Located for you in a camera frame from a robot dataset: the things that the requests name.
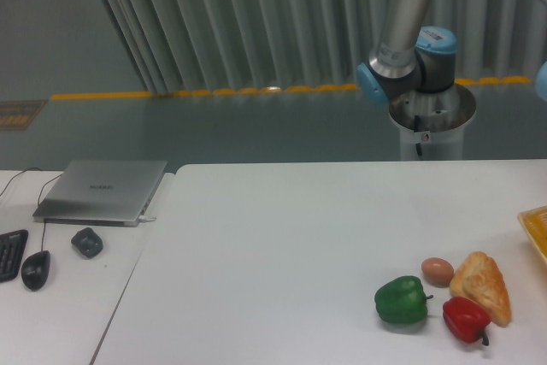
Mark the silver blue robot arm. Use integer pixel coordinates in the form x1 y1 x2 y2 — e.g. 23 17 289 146
356 0 456 104

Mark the green bell pepper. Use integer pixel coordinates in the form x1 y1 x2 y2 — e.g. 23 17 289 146
374 275 433 325

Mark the red bell pepper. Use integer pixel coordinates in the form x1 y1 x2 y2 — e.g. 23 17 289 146
443 297 491 346

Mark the silver closed laptop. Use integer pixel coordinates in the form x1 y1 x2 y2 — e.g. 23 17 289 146
33 160 167 227

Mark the brown egg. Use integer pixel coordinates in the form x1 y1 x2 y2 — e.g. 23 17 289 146
421 257 455 287

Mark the small black gadget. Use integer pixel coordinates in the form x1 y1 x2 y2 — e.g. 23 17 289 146
71 227 103 259

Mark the golden bread pastry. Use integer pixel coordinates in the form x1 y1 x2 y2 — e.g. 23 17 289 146
449 251 512 327

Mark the black computer mouse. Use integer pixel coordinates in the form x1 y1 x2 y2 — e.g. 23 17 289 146
21 250 51 291

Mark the yellow plastic basket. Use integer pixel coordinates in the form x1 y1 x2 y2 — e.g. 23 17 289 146
518 206 547 263

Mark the black keyboard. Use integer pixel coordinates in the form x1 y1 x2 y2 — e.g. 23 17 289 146
0 229 28 283

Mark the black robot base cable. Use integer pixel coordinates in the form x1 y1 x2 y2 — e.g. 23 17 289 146
412 115 425 158

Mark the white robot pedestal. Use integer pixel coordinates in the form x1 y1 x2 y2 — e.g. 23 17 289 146
389 84 477 161

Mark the black mouse cable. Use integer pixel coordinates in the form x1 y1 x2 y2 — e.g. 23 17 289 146
36 177 65 252

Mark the black laptop cable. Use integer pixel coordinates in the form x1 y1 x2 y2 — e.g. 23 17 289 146
0 168 44 198

